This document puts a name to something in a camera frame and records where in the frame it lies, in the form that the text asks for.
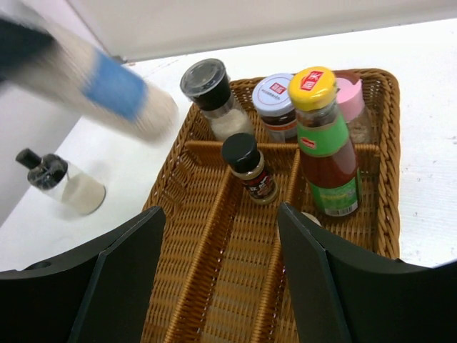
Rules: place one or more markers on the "red sauce bottle yellow cap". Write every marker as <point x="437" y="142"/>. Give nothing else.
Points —
<point x="328" y="158"/>

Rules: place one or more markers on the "round-knob glass shaker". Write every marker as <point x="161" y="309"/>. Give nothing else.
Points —
<point x="62" y="181"/>

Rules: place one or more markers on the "wicker divided tray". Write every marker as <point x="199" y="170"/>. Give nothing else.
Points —
<point x="220" y="276"/>

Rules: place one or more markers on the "black-cap spice shaker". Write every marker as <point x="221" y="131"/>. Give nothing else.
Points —
<point x="247" y="163"/>

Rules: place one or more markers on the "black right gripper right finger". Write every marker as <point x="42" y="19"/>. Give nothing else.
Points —
<point x="341" y="292"/>

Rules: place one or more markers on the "white-lid brown sauce jar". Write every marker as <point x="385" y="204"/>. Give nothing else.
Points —
<point x="271" y="100"/>

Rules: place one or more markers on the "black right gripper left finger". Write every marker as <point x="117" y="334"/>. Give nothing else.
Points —
<point x="96" y="292"/>

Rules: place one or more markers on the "black-cap salt grinder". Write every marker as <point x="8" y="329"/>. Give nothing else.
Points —
<point x="206" y="84"/>

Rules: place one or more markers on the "pink-cap spice bottle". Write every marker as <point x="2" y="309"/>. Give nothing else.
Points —
<point x="352" y="105"/>

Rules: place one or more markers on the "silver-lid jar blue label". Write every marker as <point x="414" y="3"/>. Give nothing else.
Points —
<point x="58" y="65"/>

